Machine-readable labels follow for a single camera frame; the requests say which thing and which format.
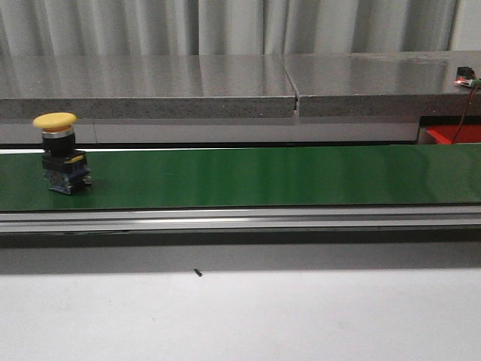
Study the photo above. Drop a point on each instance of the yellow mushroom push button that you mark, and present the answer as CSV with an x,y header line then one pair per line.
x,y
65,168

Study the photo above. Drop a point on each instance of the grey stone countertop slab left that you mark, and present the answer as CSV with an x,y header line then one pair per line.
x,y
146,87

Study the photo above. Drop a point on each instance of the grey stone countertop slab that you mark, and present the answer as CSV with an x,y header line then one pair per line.
x,y
146,87
406,84

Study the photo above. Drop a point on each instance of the green conveyor belt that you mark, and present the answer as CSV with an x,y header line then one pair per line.
x,y
254,177

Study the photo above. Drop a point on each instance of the grey stone countertop slab right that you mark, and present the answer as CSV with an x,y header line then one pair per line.
x,y
406,84

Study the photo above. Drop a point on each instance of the red plastic bin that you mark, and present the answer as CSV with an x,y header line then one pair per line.
x,y
469,134

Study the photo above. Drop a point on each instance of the small sensor circuit board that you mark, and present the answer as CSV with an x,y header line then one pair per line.
x,y
466,76

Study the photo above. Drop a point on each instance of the grey pleated curtain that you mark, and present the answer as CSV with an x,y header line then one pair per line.
x,y
63,28

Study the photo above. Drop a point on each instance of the aluminium conveyor side rail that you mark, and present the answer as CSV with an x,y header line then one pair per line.
x,y
240,219

